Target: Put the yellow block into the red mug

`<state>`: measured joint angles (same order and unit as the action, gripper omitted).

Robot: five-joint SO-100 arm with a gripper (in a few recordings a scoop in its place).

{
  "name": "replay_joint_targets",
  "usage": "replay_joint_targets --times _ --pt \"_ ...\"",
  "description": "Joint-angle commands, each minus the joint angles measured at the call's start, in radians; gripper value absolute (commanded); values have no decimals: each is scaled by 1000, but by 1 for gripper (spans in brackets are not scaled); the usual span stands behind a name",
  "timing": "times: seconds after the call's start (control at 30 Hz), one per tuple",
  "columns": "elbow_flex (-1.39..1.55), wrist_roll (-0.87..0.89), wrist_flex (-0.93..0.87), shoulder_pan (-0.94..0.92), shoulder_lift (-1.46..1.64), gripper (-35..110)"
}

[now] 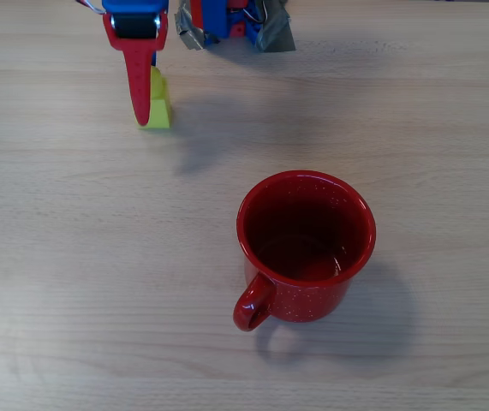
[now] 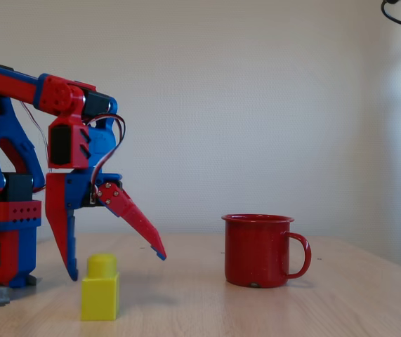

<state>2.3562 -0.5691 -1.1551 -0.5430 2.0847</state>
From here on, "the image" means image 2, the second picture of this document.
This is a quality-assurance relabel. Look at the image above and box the yellow-green toy block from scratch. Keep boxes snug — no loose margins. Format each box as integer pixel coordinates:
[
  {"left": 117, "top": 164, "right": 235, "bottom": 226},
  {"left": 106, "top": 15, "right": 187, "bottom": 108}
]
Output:
[{"left": 80, "top": 253, "right": 121, "bottom": 322}]

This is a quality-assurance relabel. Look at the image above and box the thin arm servo cable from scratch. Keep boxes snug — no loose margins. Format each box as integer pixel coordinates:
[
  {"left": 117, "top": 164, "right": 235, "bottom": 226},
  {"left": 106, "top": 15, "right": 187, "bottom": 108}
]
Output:
[{"left": 20, "top": 100, "right": 51, "bottom": 194}]

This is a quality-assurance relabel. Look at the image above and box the red enamel mug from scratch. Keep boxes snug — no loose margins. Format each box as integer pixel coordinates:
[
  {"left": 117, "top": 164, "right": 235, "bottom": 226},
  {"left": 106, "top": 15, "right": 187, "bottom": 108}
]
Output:
[{"left": 221, "top": 213, "right": 313, "bottom": 289}]

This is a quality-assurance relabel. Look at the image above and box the gripper servo cable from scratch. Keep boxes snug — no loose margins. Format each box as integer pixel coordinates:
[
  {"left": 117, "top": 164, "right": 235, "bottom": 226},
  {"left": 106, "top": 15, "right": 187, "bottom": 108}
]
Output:
[{"left": 82, "top": 114, "right": 127, "bottom": 197}]

